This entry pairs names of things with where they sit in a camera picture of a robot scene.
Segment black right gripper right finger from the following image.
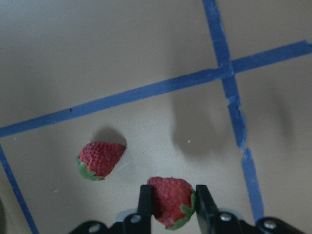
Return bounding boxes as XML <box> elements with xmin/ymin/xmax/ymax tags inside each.
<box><xmin>195</xmin><ymin>185</ymin><xmax>219</xmax><ymax>234</ymax></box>

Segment red strawberry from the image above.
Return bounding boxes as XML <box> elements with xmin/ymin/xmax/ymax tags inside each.
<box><xmin>147</xmin><ymin>176</ymin><xmax>196</xmax><ymax>231</ymax></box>
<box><xmin>76</xmin><ymin>142</ymin><xmax>125</xmax><ymax>181</ymax></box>

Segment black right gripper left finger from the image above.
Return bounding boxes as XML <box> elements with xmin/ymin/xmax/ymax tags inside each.
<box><xmin>136</xmin><ymin>185</ymin><xmax>152</xmax><ymax>234</ymax></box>

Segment red strawberry on tape line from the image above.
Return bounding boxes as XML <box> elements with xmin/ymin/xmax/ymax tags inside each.
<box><xmin>76</xmin><ymin>142</ymin><xmax>125</xmax><ymax>181</ymax></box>

